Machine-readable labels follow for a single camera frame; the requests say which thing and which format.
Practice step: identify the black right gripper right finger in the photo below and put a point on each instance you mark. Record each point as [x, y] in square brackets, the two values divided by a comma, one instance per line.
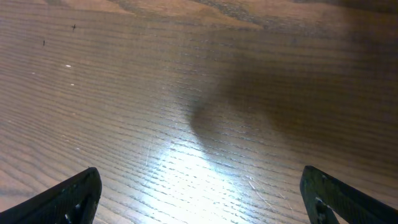
[325, 197]

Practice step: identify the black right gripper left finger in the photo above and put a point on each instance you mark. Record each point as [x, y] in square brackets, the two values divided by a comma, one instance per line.
[74, 200]

